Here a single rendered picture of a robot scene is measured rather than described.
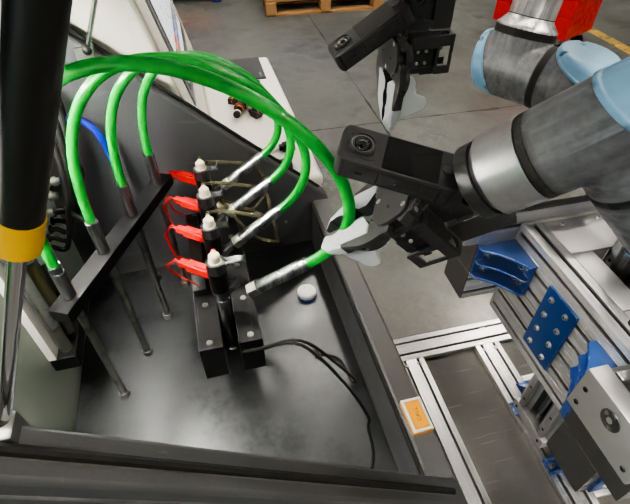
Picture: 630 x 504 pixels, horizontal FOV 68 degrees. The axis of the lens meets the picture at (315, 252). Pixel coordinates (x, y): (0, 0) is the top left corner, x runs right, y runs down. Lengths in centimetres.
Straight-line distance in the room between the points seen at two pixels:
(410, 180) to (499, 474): 123
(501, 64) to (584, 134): 65
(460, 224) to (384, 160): 10
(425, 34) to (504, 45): 35
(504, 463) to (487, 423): 12
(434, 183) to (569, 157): 11
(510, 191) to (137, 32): 66
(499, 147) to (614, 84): 9
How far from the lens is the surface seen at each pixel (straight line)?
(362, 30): 68
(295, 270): 59
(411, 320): 205
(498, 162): 41
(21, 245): 22
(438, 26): 71
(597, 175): 41
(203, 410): 88
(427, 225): 46
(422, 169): 44
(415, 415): 72
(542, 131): 40
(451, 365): 170
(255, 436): 84
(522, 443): 163
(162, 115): 90
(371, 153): 43
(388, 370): 76
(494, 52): 104
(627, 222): 44
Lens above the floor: 159
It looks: 44 degrees down
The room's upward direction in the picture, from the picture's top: straight up
